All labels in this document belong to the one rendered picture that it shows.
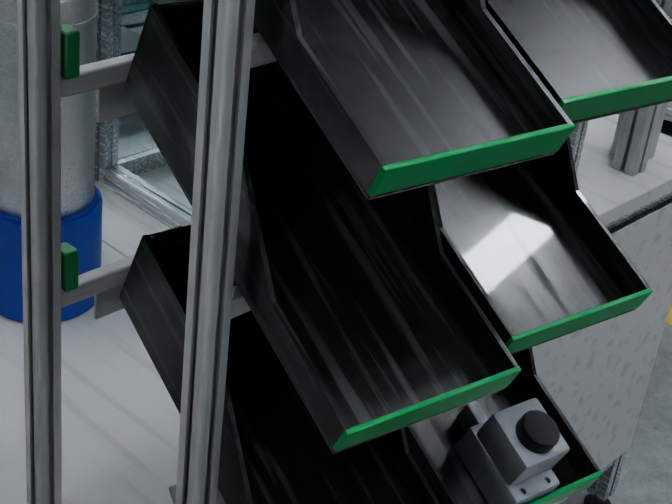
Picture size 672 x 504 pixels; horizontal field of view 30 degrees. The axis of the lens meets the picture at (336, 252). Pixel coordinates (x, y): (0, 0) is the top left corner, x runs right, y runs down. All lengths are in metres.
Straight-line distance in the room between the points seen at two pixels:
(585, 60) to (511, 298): 0.16
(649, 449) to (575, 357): 0.81
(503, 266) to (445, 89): 0.19
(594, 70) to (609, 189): 1.43
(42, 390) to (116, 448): 0.55
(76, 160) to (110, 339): 0.24
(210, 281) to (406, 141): 0.14
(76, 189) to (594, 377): 1.18
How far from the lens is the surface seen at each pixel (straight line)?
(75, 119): 1.56
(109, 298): 0.95
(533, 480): 0.92
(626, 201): 2.19
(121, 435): 1.49
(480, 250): 0.85
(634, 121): 2.27
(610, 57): 0.80
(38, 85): 0.81
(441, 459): 0.93
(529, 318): 0.83
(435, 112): 0.68
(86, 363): 1.60
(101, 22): 1.91
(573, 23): 0.81
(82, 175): 1.60
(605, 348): 2.40
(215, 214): 0.69
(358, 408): 0.72
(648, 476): 3.00
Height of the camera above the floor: 1.79
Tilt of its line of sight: 30 degrees down
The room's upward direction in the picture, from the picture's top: 7 degrees clockwise
